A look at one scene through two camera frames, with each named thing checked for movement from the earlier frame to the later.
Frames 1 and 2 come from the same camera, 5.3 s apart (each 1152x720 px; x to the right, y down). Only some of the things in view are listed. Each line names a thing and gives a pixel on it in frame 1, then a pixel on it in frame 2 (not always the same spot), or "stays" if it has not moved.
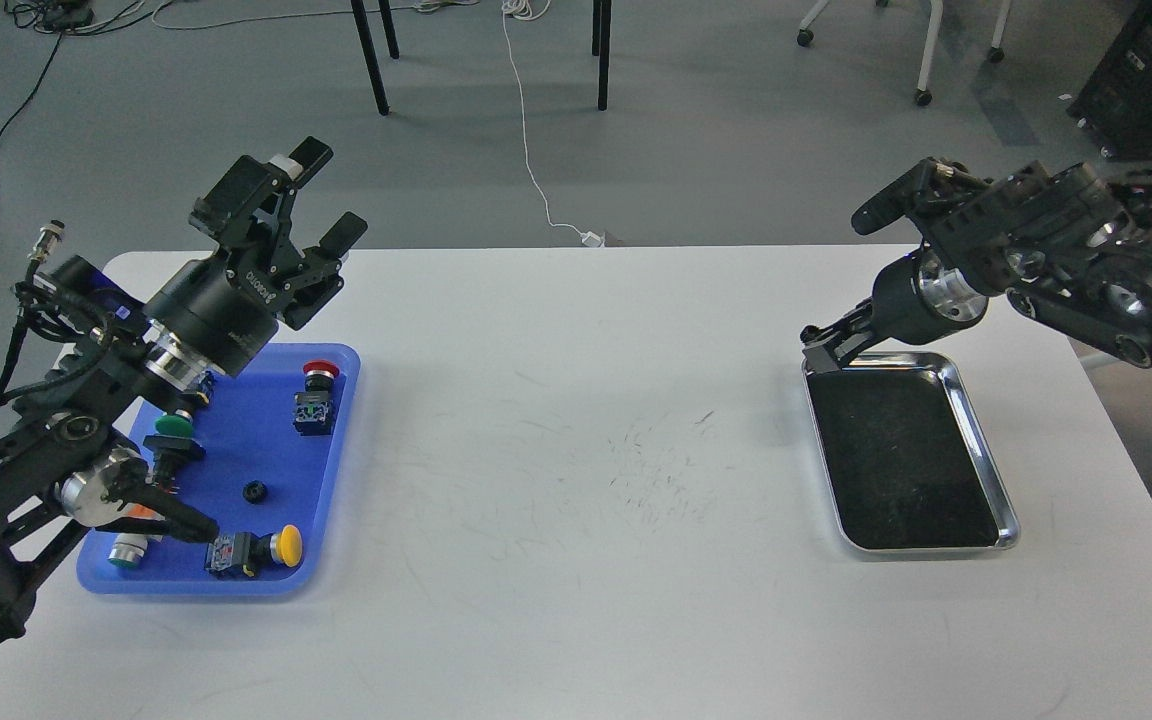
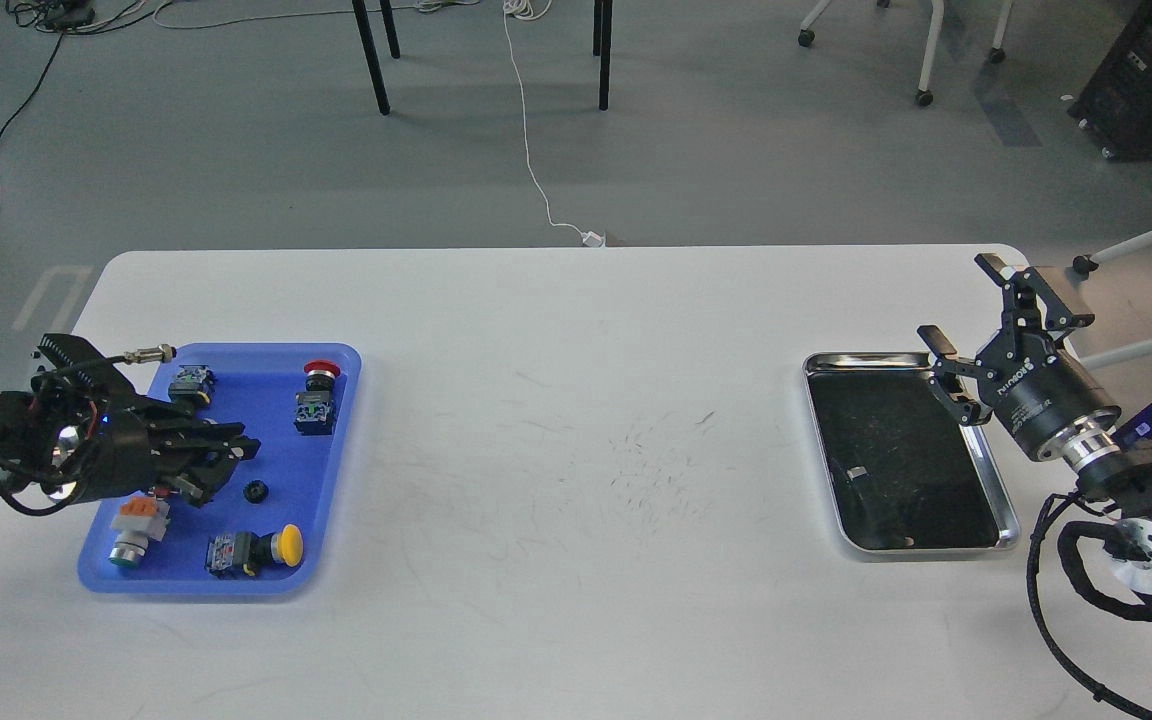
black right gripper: (914, 300) to (1043, 398)
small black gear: (254, 492) stays
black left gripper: (223, 309) to (137, 445)
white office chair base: (923, 96) stays
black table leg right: (601, 28) stays
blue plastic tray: (260, 459) stays
